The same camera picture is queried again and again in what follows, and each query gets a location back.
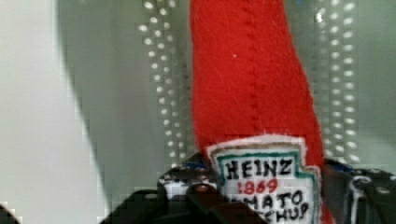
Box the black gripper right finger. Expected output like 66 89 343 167
322 160 396 224

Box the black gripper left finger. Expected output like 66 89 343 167
100 153 267 224

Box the red plush ketchup bottle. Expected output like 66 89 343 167
191 0 335 224

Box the mint green oval strainer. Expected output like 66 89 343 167
55 0 395 205

